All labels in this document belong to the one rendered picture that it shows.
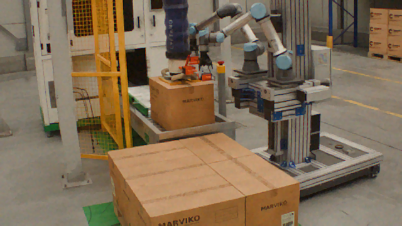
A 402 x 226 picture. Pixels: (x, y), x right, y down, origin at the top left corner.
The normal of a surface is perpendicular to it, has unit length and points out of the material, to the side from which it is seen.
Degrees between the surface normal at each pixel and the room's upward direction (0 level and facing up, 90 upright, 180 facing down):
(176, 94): 90
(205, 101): 90
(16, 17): 90
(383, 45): 89
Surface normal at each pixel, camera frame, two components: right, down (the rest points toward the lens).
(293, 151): 0.45, 0.22
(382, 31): -0.87, 0.18
